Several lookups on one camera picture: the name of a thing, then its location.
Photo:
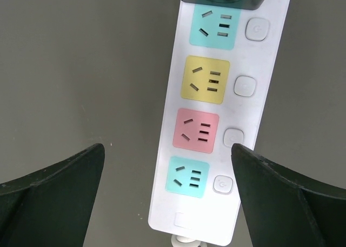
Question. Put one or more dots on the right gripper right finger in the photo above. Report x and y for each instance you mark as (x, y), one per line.
(285, 208)

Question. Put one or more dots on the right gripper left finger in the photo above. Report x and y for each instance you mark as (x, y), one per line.
(52, 206)

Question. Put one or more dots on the white power strip coloured sockets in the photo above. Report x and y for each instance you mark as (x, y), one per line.
(221, 67)

